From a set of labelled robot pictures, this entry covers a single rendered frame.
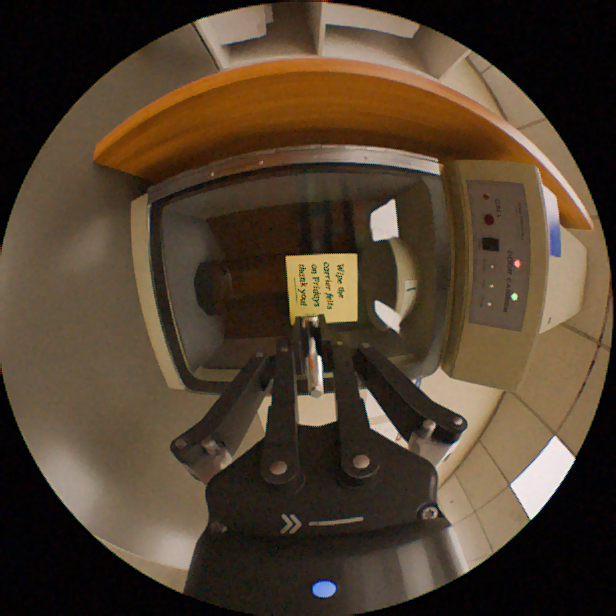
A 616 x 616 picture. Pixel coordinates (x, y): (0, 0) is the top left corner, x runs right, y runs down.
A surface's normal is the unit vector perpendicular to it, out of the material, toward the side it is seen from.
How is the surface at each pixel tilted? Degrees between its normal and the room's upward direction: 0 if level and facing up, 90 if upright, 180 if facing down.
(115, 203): 0
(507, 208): 135
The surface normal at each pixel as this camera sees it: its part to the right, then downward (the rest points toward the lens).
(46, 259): 1.00, -0.08
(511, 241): -0.71, 0.25
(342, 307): 0.00, 0.26
